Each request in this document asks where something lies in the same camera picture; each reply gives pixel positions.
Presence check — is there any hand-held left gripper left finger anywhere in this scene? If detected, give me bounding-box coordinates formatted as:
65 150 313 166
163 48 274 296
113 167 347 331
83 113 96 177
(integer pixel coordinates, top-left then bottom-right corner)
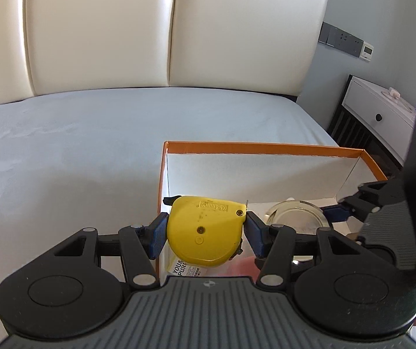
53 213 168 288

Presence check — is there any white charger with cable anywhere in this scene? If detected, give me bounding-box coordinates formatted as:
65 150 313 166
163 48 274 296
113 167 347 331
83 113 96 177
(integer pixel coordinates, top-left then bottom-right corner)
383 87 416 111

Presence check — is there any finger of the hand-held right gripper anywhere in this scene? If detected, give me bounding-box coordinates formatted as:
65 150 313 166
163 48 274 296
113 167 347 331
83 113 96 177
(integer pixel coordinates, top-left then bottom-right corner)
320 181 390 224

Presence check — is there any white and black nightstand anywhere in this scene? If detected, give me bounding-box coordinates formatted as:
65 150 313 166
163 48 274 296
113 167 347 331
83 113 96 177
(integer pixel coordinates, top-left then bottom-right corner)
327 74 416 175

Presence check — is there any white printed card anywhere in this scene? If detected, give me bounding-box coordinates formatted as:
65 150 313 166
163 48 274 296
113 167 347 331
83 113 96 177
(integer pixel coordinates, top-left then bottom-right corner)
168 247 230 279

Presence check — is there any orange box with white inside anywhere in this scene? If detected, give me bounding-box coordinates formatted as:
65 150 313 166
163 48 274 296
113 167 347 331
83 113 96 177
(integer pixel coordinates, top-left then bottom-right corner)
157 141 388 284

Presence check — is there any cream padded headboard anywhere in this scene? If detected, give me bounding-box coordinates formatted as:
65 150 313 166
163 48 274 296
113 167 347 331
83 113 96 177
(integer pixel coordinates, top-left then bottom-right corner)
0 0 332 110

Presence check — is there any grey wall switch panel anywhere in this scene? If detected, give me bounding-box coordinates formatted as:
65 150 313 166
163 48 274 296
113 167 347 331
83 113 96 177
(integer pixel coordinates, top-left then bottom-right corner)
319 22 363 58

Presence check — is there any yellow tape measure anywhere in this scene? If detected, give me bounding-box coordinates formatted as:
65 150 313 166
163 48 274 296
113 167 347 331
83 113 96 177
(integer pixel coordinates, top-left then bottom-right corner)
163 195 248 267

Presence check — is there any clear tape roll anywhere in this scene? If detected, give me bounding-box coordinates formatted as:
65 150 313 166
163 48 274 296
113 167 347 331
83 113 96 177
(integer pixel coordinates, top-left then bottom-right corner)
265 200 330 262

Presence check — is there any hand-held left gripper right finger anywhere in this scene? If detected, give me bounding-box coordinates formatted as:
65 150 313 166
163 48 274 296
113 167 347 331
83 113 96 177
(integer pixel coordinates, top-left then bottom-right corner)
243 211 354 286

